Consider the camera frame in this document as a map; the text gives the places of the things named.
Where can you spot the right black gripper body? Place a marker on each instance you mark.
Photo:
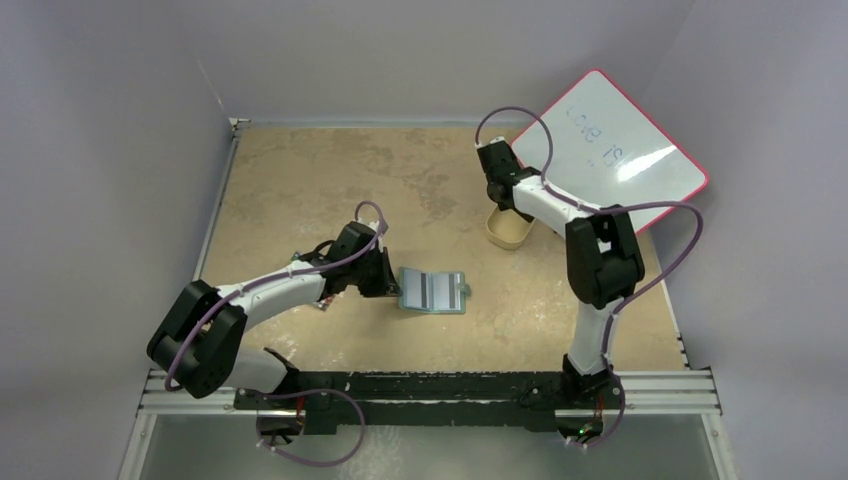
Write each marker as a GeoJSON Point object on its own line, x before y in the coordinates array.
{"type": "Point", "coordinates": [497, 195]}

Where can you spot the white magnetic stripe card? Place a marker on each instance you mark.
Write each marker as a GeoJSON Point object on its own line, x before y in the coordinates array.
{"type": "Point", "coordinates": [415, 290]}

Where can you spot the green card holder wallet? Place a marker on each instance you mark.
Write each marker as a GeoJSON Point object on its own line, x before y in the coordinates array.
{"type": "Point", "coordinates": [466, 290]}

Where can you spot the silver credit card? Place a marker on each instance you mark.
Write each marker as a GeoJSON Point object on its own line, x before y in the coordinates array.
{"type": "Point", "coordinates": [447, 293]}

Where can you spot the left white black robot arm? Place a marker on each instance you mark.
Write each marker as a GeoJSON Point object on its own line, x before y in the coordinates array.
{"type": "Point", "coordinates": [199, 342]}

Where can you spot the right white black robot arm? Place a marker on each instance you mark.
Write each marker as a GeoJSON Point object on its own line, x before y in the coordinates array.
{"type": "Point", "coordinates": [603, 260]}

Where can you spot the colourful marker pack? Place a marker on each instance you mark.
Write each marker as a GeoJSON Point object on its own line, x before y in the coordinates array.
{"type": "Point", "coordinates": [324, 304]}

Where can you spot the beige oval tray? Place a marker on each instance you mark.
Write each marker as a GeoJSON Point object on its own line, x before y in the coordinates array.
{"type": "Point", "coordinates": [507, 229]}

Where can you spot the pink framed whiteboard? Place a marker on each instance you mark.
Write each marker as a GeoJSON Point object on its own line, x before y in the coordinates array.
{"type": "Point", "coordinates": [597, 146]}

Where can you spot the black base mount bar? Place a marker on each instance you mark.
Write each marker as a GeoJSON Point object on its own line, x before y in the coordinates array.
{"type": "Point", "coordinates": [532, 400]}

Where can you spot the aluminium rail frame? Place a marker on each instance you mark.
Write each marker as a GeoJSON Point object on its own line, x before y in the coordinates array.
{"type": "Point", "coordinates": [348, 311]}

